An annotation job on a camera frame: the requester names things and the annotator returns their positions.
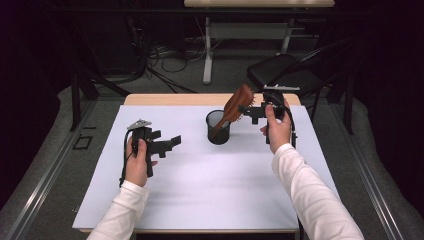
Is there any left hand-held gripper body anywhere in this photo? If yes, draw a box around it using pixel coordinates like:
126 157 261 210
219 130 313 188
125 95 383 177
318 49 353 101
126 118 173 178

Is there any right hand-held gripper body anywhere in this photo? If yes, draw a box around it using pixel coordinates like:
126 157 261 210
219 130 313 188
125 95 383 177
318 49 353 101
248 84 300 145

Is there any brown wooden hairbrush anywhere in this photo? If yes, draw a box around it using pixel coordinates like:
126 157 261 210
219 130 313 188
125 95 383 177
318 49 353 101
213 83 257 134

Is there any black mesh pen holder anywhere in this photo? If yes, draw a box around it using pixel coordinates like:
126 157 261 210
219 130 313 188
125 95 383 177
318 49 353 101
205 109 232 146

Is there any person's left hand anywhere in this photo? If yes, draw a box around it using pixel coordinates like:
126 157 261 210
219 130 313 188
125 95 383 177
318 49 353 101
124 138 158 188

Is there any person's right hand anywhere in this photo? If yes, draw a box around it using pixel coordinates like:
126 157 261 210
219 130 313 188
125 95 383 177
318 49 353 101
259 99 294 154

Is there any black folding chair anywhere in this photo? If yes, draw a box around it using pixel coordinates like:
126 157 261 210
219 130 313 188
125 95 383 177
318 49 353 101
246 37 354 101

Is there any white desk with metal legs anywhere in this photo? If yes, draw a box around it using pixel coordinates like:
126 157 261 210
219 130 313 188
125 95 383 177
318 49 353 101
183 0 336 85

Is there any black metal stand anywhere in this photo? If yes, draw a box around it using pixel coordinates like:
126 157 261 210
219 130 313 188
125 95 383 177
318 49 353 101
68 19 131 132

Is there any dark curtain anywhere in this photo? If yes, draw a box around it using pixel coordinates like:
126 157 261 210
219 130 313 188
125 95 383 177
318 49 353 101
0 0 69 208
351 0 424 218

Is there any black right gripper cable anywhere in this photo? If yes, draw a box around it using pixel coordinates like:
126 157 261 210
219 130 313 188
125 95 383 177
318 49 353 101
283 99 298 149

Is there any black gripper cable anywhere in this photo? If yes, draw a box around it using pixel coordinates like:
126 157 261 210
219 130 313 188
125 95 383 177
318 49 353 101
118 129 134 188
283 99 298 149

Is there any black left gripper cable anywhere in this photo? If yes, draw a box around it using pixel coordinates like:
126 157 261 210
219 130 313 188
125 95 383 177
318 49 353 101
118 129 134 188

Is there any bundle of floor cables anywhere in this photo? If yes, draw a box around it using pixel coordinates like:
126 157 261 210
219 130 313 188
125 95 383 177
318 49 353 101
126 16 201 94

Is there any grey metal floor rail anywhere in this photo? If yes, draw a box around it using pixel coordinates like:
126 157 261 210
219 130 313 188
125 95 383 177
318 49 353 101
8 99 98 240
329 103 405 240

